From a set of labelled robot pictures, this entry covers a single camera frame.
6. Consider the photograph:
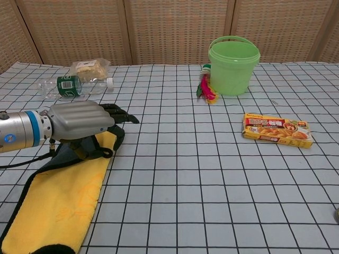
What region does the clear water bottle green label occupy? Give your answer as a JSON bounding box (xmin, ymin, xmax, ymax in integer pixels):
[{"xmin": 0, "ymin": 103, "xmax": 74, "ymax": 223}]
[{"xmin": 36, "ymin": 75, "xmax": 114, "ymax": 100}]

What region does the colourful feather shuttlecock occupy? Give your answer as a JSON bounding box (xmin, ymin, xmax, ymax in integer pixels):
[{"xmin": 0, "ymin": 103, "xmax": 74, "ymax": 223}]
[{"xmin": 196, "ymin": 63, "xmax": 219, "ymax": 104}]

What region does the woven wooden folding screen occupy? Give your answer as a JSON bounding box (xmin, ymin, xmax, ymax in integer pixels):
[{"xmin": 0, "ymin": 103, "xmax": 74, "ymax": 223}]
[{"xmin": 0, "ymin": 0, "xmax": 339, "ymax": 75}]

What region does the yellow and grey cloth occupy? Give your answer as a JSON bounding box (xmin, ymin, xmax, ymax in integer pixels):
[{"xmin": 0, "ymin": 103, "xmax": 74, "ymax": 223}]
[{"xmin": 0, "ymin": 132, "xmax": 113, "ymax": 254}]

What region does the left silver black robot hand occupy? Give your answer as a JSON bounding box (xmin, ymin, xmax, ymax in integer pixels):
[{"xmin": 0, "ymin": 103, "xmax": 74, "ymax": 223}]
[{"xmin": 43, "ymin": 101, "xmax": 140, "ymax": 159}]

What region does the white checked tablecloth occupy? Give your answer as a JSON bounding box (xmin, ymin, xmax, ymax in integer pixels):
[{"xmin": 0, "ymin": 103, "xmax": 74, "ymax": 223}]
[{"xmin": 0, "ymin": 61, "xmax": 339, "ymax": 254}]

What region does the green plastic bucket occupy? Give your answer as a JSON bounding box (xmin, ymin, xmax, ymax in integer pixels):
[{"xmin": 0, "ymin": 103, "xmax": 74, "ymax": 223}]
[{"xmin": 208, "ymin": 36, "xmax": 261, "ymax": 96}]

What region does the yellow curry box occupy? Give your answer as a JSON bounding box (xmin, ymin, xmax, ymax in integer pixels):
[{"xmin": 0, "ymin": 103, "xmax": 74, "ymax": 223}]
[{"xmin": 241, "ymin": 113, "xmax": 314, "ymax": 149}]

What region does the clear bag of snacks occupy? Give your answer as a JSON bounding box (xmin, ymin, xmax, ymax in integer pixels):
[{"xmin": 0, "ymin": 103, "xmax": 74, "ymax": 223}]
[{"xmin": 70, "ymin": 58, "xmax": 111, "ymax": 80}]

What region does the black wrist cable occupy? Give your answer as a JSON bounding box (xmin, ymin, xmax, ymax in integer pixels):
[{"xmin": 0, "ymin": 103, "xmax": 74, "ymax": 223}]
[{"xmin": 0, "ymin": 139, "xmax": 56, "ymax": 169}]

